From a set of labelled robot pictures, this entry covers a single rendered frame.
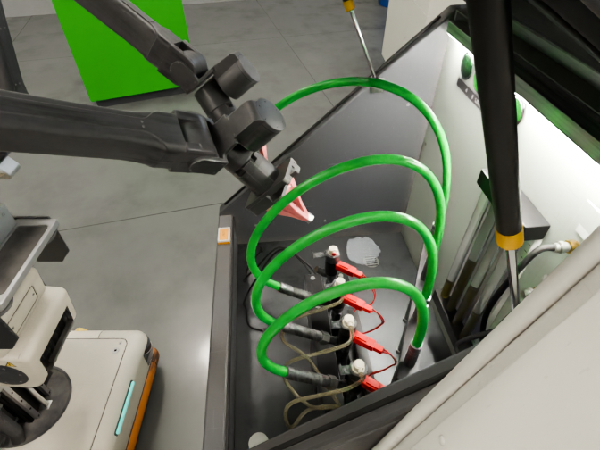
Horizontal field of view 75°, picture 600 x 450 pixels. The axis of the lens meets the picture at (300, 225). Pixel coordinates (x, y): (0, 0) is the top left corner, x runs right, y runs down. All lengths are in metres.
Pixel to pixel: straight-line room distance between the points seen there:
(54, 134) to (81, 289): 1.94
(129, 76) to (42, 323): 3.03
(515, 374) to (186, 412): 1.60
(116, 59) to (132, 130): 3.42
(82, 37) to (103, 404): 2.96
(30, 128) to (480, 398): 0.50
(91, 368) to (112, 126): 1.32
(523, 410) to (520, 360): 0.04
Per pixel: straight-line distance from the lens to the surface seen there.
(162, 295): 2.20
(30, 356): 1.20
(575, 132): 0.58
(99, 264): 2.48
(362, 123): 0.98
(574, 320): 0.32
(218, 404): 0.79
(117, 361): 1.71
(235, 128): 0.59
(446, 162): 0.70
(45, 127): 0.49
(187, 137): 0.58
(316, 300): 0.47
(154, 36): 0.81
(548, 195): 0.66
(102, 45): 3.91
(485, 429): 0.40
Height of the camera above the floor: 1.67
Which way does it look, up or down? 43 degrees down
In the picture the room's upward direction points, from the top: straight up
